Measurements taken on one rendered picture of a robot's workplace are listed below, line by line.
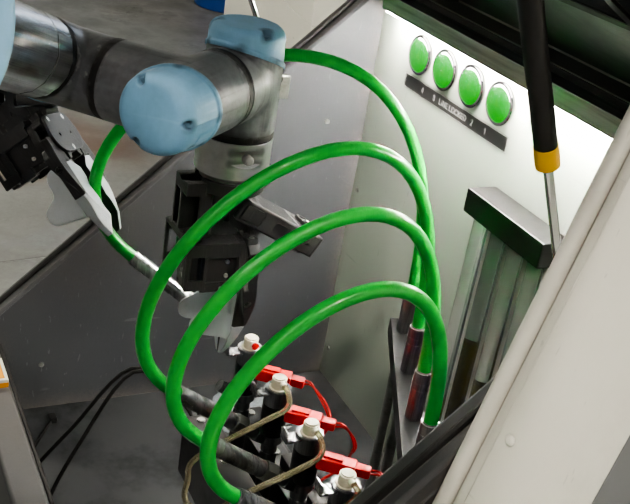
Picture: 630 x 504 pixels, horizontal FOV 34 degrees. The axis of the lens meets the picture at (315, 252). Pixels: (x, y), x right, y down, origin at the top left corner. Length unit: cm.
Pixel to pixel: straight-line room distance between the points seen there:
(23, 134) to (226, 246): 26
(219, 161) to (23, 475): 43
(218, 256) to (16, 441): 36
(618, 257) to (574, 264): 5
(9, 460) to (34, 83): 48
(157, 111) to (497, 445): 38
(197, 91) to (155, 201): 52
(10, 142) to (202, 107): 34
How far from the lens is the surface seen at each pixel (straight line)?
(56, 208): 115
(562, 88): 106
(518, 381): 79
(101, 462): 139
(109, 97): 91
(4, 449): 122
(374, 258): 144
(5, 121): 117
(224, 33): 95
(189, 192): 100
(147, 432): 145
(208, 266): 103
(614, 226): 74
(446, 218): 128
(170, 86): 85
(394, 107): 110
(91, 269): 139
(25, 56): 86
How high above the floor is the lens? 170
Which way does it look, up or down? 26 degrees down
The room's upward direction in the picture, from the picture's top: 10 degrees clockwise
